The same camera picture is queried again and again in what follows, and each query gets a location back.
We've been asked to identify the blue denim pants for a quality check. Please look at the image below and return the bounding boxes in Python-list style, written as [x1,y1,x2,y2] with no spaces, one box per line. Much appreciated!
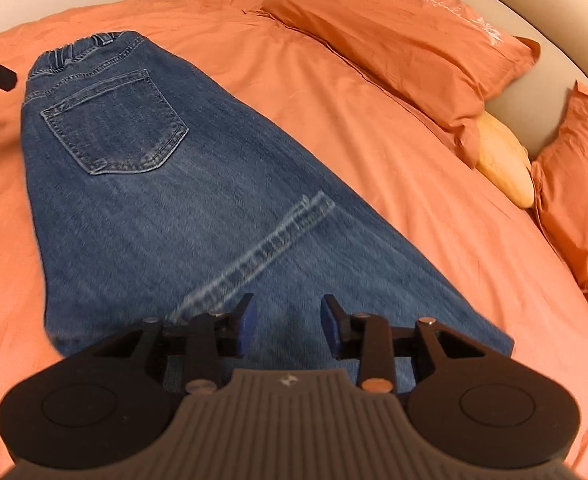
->
[20,30,516,403]

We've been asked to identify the beige upholstered bed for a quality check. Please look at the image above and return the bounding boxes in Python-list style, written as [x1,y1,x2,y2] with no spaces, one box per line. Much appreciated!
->
[0,0,588,161]

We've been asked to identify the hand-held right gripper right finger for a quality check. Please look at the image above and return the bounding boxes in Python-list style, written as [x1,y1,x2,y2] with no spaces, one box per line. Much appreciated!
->
[321,294,488,395]

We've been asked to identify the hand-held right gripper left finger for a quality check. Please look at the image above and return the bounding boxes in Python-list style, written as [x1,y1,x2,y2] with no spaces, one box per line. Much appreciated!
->
[93,292,258,396]

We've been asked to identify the small yellow pillow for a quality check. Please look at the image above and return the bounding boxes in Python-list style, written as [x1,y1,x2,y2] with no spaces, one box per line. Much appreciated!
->
[472,111,535,209]

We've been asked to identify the orange embroidered pillow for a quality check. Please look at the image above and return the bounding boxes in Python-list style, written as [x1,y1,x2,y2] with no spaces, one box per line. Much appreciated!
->
[260,0,542,169]
[530,81,588,351]

